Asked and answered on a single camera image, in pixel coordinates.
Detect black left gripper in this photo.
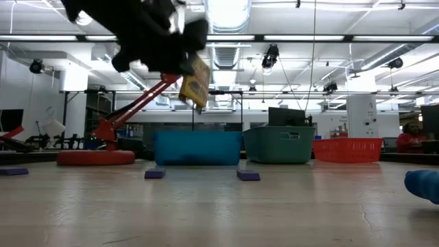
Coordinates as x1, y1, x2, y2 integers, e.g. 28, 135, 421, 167
111, 6, 209, 75

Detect yellow green crayon box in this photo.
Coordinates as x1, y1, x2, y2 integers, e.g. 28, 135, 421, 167
178, 54, 211, 111

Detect purple rectangular eraser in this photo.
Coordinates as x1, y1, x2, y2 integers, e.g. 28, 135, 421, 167
0, 166, 29, 176
144, 167, 167, 180
236, 169, 261, 182

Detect blue handled pliers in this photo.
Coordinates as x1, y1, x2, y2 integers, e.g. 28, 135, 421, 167
403, 170, 439, 206

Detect black overhead crossbar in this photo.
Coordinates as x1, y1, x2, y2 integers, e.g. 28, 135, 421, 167
0, 33, 439, 43

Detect blue plastic bin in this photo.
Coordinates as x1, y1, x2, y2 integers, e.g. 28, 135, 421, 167
153, 130, 244, 167

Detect red desk lamp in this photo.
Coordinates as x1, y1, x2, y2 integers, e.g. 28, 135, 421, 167
56, 72, 182, 167

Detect white background lamp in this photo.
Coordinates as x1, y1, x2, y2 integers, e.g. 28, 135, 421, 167
41, 105, 67, 139

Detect black background equipment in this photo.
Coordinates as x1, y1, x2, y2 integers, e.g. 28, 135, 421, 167
23, 132, 85, 151

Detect black computer monitor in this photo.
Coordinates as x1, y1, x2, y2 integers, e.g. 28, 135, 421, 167
268, 106, 313, 127

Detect green plastic bin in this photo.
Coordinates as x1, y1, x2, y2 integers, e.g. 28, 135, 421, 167
242, 126, 316, 164

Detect white square pillar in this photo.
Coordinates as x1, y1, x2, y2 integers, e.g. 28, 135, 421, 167
346, 95, 378, 139

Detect red mesh basket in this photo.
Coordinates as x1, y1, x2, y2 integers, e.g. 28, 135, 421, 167
312, 137, 383, 163

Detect dark laptop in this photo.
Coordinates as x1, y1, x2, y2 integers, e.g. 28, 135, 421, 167
382, 137, 399, 154

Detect person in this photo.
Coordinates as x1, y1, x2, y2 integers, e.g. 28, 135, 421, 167
396, 121, 428, 154

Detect dark background monitor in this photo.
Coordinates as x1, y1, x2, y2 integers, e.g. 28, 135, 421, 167
420, 104, 439, 140

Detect silver ceiling air duct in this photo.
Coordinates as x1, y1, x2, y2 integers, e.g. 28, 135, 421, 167
204, 0, 252, 34

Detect thin black stand frame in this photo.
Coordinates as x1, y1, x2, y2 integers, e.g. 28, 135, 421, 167
191, 91, 244, 132

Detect dark wall screen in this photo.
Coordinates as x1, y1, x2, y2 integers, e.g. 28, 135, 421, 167
0, 108, 24, 133

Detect black aluminium table frame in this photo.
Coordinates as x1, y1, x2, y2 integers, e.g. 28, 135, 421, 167
0, 150, 439, 166

